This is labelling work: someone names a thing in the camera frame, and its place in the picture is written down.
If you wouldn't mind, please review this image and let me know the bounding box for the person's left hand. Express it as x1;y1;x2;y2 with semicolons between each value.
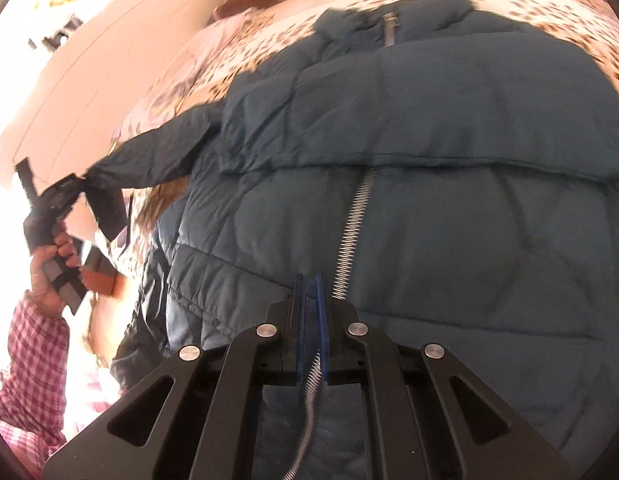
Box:
30;230;85;318

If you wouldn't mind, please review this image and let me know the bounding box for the brown pillow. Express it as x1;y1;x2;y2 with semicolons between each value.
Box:
212;0;273;25

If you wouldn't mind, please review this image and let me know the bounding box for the cream panelled wardrobe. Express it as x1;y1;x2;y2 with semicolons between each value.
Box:
0;0;250;241

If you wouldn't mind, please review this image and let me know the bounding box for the dark teal puffer jacket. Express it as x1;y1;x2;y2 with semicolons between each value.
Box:
87;0;619;480

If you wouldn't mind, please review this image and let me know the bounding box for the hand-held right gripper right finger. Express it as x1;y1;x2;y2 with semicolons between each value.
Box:
315;274;575;480

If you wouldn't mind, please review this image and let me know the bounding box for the beige leaf print blanket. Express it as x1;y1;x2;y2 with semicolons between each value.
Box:
112;0;619;271

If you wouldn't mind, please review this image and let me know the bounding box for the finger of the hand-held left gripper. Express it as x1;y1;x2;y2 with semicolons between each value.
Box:
40;172;89;216

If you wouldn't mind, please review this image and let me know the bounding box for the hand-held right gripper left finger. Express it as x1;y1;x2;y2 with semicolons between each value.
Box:
42;274;308;480

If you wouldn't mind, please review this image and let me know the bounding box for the pale printed bed sheet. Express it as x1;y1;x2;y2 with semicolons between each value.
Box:
112;7;270;147

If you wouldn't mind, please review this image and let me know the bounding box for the person's left forearm plaid sleeve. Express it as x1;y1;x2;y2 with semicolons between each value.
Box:
0;290;73;467

